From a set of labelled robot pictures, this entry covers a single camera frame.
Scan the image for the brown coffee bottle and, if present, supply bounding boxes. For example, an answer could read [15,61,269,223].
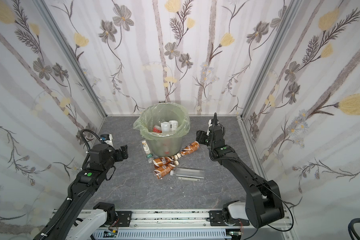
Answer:
[153,154,181,167]
[177,141,200,158]
[154,161,179,179]

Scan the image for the clear bottle with crane label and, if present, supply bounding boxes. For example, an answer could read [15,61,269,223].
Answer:
[142,140,154,163]

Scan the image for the white label clear bottle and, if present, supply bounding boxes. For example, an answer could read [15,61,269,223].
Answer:
[169,120,179,133]

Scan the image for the clear square bottle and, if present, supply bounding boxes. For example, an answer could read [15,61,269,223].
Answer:
[170,167,205,182]

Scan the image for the small bottle pink label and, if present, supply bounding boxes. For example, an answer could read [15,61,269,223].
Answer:
[153,125,162,133]

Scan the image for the red cap water bottle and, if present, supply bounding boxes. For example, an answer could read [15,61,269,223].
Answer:
[161,122,171,134]

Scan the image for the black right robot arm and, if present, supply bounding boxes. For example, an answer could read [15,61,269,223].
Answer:
[196,114,295,232]

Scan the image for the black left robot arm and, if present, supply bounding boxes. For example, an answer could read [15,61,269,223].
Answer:
[34,129,129,240]

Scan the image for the green plastic bin liner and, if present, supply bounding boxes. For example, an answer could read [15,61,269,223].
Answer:
[133,103,191,140]

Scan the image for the mesh waste bin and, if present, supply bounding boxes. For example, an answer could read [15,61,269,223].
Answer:
[140,103,191,157]

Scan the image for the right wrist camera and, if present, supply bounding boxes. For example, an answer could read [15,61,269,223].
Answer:
[207,119,216,136]

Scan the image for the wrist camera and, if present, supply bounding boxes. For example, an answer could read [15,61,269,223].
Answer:
[207,119,216,136]
[100,134,114,147]

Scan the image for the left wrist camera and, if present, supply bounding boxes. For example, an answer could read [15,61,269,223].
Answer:
[100,134,114,147]

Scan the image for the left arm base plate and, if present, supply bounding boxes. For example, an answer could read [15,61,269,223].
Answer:
[110,211,132,229]

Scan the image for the aluminium mounting rail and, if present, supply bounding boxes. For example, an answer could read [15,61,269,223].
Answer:
[44,208,289,231]

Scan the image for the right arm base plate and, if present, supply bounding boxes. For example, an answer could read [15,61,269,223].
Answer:
[208,210,237,227]

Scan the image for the white vented cable duct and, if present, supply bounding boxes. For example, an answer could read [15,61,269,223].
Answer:
[93,229,232,240]

